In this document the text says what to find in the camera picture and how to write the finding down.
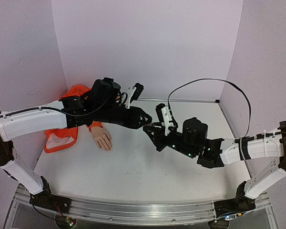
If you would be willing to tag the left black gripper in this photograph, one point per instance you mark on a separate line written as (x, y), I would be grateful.
(136, 121)

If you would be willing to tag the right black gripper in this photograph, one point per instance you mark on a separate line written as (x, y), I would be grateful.
(164, 135)

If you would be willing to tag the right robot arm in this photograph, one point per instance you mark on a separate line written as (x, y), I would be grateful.
(212, 153)

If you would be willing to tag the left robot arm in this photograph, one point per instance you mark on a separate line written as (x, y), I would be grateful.
(101, 103)

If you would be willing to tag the mannequin hand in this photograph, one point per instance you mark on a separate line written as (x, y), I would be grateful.
(102, 138)

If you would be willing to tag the orange hoodie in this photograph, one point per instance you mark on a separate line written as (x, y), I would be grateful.
(60, 139)

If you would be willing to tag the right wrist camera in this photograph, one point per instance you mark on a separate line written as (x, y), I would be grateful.
(166, 118)

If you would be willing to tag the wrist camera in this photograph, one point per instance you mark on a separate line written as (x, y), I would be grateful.
(166, 118)
(133, 94)

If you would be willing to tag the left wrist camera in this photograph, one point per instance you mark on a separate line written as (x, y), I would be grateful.
(133, 94)

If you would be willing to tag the aluminium front rail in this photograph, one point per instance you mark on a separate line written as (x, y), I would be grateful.
(88, 214)

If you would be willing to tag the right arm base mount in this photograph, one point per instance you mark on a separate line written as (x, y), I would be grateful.
(239, 204)

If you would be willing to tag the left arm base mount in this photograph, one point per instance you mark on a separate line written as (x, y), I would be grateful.
(45, 199)

